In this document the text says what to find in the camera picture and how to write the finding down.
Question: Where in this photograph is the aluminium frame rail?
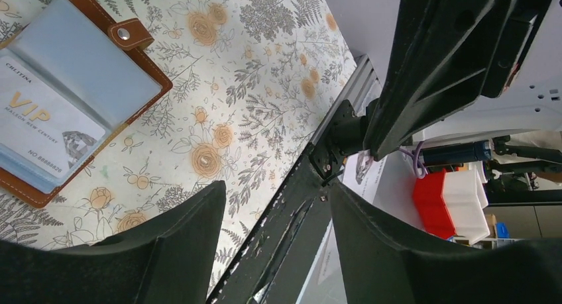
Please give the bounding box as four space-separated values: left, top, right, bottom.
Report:
309 54 382 144

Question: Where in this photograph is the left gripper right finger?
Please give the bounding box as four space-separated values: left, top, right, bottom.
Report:
329 184 561 303

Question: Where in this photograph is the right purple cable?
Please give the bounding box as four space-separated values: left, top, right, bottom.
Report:
398 140 429 180

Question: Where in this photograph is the white credit card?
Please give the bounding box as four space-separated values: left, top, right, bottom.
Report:
1 55 107 183

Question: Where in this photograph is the white plastic bin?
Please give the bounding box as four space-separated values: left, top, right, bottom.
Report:
443 170 490 244

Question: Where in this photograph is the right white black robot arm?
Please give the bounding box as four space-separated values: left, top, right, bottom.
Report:
326 0 561 160

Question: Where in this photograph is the brown leather card holder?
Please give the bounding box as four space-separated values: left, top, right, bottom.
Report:
1 0 172 208

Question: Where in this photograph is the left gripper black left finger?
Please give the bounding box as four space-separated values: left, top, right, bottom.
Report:
1 181 226 303

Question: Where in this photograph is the red plastic bin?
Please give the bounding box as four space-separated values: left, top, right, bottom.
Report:
412 170 456 240

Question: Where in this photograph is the floral patterned table mat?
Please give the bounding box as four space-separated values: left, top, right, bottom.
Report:
1 0 356 287

